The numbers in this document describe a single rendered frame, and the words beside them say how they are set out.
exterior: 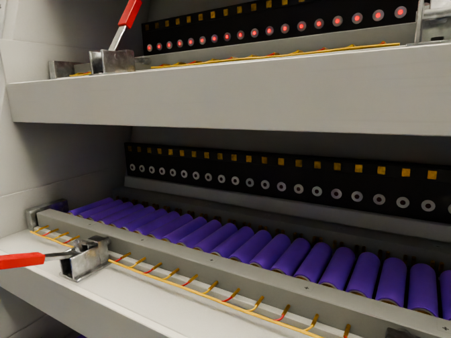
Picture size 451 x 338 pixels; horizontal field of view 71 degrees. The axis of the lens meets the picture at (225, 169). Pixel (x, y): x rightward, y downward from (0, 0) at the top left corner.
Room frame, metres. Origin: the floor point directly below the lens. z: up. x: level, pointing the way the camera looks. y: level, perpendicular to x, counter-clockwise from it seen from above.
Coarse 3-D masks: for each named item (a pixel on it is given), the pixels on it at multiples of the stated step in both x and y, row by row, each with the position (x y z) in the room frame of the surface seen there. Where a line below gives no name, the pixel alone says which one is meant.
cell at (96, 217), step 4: (124, 204) 0.43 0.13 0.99; (128, 204) 0.43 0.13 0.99; (132, 204) 0.44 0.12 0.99; (112, 208) 0.42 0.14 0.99; (116, 208) 0.42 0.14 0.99; (120, 208) 0.42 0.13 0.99; (124, 208) 0.42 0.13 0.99; (100, 212) 0.40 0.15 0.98; (104, 212) 0.40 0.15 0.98; (108, 212) 0.41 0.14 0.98; (112, 212) 0.41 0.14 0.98; (116, 212) 0.41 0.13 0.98; (92, 216) 0.39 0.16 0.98; (96, 216) 0.39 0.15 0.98; (100, 216) 0.39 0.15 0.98; (104, 216) 0.40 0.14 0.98; (92, 220) 0.39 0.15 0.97; (96, 220) 0.39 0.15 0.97
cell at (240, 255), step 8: (264, 232) 0.33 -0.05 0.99; (248, 240) 0.31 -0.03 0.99; (256, 240) 0.31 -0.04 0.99; (264, 240) 0.32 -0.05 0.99; (240, 248) 0.30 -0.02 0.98; (248, 248) 0.30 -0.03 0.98; (256, 248) 0.30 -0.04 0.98; (232, 256) 0.29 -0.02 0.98; (240, 256) 0.28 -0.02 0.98; (248, 256) 0.29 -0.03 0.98
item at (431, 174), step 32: (128, 160) 0.49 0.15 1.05; (160, 160) 0.46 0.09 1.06; (192, 160) 0.43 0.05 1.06; (224, 160) 0.40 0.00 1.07; (256, 160) 0.37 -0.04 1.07; (288, 160) 0.35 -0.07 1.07; (320, 160) 0.33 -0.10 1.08; (352, 160) 0.32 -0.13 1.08; (256, 192) 0.38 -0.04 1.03; (288, 192) 0.36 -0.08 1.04; (352, 192) 0.32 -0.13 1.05; (384, 192) 0.31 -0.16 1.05; (416, 192) 0.29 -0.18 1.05; (448, 192) 0.28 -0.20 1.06
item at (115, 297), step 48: (48, 192) 0.43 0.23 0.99; (96, 192) 0.49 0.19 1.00; (192, 192) 0.43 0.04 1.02; (240, 192) 0.40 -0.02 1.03; (0, 240) 0.38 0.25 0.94; (48, 240) 0.37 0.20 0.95; (48, 288) 0.30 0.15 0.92; (96, 288) 0.28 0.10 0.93; (144, 288) 0.27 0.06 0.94; (96, 336) 0.27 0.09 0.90; (144, 336) 0.24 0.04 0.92; (192, 336) 0.22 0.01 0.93; (240, 336) 0.22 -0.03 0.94; (288, 336) 0.22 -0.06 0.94
